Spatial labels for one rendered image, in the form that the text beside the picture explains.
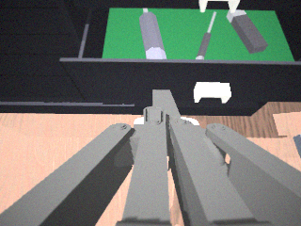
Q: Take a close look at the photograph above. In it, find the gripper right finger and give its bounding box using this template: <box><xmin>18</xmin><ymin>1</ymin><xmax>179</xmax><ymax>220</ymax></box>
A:
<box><xmin>161</xmin><ymin>89</ymin><xmax>301</xmax><ymax>226</ymax></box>

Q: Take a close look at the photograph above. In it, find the grey rectangular block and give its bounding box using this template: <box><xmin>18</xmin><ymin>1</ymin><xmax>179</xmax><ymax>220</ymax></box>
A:
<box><xmin>227</xmin><ymin>10</ymin><xmax>268</xmax><ymax>54</ymax></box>

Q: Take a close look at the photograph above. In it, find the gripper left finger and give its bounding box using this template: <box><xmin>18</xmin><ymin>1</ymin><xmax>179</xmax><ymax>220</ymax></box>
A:
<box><xmin>0</xmin><ymin>89</ymin><xmax>172</xmax><ymax>226</ymax></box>

